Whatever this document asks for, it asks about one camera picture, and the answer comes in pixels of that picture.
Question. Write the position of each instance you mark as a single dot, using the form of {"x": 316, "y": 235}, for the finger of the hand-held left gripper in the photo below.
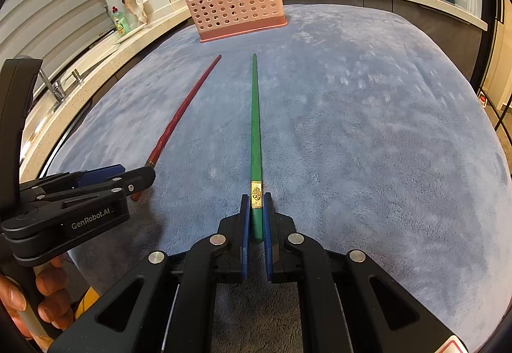
{"x": 104, "y": 173}
{"x": 136, "y": 179}

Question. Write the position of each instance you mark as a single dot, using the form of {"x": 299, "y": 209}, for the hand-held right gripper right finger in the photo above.
{"x": 268, "y": 225}

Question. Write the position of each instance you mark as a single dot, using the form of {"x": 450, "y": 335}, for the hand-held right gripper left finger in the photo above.
{"x": 244, "y": 225}

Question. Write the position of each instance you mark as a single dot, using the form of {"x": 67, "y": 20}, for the dark red chopstick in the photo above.
{"x": 166, "y": 137}

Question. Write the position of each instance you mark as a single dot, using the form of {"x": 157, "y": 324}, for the green chopstick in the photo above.
{"x": 255, "y": 129}

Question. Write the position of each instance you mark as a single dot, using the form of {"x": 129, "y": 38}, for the pink perforated utensil holder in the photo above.
{"x": 240, "y": 31}

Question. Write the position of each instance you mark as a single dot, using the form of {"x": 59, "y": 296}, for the person's left hand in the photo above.
{"x": 52, "y": 283}

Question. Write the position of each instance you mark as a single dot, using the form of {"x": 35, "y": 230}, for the yellow cloth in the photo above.
{"x": 88, "y": 301}

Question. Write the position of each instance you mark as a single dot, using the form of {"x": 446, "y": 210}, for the chrome faucet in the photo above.
{"x": 56, "y": 89}

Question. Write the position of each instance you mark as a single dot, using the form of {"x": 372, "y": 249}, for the blue-grey plush mat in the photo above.
{"x": 360, "y": 137}

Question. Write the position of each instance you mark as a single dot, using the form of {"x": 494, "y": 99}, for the green dish soap bottle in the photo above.
{"x": 121, "y": 23}

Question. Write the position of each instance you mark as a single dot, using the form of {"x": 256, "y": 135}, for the dark metal frame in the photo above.
{"x": 498, "y": 109}

